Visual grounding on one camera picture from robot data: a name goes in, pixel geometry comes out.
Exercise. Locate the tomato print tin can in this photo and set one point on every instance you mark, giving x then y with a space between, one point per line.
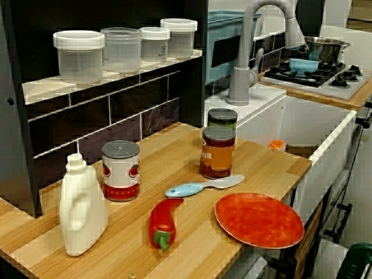
120 171

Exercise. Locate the white plastic jug bottle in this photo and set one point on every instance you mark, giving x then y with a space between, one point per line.
81 209

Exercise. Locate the red toy chili pepper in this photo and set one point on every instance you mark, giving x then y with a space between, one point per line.
162 215

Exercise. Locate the black stove knob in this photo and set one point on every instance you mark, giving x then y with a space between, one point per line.
340 82
355 70
347 76

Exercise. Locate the steel cooking pot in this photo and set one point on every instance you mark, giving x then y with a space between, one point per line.
328 52

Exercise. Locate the orange red round plate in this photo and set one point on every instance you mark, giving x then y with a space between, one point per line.
258 221

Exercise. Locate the green pea label can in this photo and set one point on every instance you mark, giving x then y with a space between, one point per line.
222 119

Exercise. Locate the blue plastic bin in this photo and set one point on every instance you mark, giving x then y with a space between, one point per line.
210 58

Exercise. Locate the toy stove top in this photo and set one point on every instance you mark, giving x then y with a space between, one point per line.
314 79

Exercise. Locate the large white lid jar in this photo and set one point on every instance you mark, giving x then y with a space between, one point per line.
78 58

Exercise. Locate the labelled white lid jar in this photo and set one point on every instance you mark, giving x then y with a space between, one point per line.
154 46

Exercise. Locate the brown orange label can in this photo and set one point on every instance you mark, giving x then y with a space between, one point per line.
216 157

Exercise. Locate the green plastic tool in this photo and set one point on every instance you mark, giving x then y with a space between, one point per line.
357 261

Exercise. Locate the plain white lid jar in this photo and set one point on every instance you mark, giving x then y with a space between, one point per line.
181 40

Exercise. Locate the white toy sink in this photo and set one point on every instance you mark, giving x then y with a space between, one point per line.
305 122

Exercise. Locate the orange toy pot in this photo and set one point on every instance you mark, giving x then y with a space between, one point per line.
276 144

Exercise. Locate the clear lidless plastic jar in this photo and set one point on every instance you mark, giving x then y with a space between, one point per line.
120 52

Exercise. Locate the black tiled shelf unit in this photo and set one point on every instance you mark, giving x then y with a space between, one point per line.
35 17

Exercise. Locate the grey toy faucet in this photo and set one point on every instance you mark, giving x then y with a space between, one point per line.
241 81

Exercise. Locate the light blue toy bowl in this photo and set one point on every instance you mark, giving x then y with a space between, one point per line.
303 65

